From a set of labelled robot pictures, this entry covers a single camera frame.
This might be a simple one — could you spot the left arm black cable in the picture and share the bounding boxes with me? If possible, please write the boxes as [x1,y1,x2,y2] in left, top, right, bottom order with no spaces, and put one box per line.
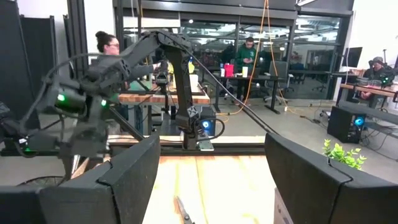
[186,51,278,135]

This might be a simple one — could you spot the red and black scissors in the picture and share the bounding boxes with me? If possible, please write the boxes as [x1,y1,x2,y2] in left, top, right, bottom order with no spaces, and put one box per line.
[173,195,196,224]

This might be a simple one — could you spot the grey office chair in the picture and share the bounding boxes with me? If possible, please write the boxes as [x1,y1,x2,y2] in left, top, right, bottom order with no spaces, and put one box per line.
[264,60,295,103]

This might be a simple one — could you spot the black partition panel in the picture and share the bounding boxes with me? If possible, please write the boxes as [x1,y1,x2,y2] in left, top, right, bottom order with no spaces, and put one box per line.
[0,0,58,125]

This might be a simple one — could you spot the black aluminium table frame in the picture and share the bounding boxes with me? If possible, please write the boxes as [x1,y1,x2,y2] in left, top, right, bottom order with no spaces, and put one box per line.
[107,142,267,156]

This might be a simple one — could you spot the person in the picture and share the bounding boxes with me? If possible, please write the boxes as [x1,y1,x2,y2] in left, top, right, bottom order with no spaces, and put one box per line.
[95,30,156,82]
[234,36,259,74]
[362,56,396,108]

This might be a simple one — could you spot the background wooden table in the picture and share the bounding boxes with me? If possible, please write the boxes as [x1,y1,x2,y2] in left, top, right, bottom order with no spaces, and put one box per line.
[118,81,211,105]

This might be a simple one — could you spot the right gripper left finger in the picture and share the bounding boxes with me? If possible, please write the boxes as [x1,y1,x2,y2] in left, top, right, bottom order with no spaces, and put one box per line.
[0,135,161,224]

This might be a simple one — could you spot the hanging orange cable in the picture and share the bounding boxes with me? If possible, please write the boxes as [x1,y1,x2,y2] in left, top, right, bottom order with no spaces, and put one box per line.
[217,0,301,116]

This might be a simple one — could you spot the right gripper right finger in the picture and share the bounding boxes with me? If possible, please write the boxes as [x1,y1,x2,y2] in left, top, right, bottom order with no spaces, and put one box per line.
[264,133,398,224]

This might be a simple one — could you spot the wooden workbench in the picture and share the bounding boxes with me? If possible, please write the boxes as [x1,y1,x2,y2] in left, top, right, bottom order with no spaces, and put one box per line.
[338,82,398,108]

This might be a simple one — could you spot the black computer tower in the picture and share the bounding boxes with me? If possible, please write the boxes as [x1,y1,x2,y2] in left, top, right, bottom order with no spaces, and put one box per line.
[326,105,367,144]
[198,107,218,138]

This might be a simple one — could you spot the small potted green plant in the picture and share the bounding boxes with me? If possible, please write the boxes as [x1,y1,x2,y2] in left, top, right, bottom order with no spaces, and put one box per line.
[322,139,368,171]

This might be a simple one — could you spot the black office desk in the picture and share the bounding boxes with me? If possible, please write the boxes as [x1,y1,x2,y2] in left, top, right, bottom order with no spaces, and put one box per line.
[214,73,280,114]

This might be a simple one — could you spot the black desk monitor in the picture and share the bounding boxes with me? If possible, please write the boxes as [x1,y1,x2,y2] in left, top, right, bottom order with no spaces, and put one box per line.
[341,46,363,68]

